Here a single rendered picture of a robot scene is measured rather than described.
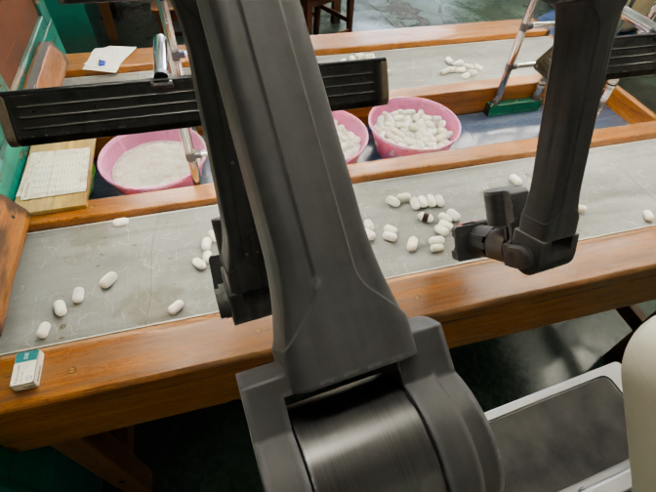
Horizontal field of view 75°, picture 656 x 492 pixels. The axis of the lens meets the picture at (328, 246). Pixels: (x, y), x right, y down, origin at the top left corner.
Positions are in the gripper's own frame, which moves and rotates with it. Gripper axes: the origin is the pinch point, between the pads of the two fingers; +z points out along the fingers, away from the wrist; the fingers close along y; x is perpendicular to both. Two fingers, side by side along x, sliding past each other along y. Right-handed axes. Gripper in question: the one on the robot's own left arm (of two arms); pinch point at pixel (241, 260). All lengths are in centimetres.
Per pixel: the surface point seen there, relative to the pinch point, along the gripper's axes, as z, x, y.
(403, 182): 27, -8, -44
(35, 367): -1.7, 11.4, 35.5
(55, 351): 2.2, 10.7, 33.8
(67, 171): 38, -21, 36
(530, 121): 50, -20, -101
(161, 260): 18.0, 0.6, 16.3
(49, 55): 68, -55, 43
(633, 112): 42, -18, -134
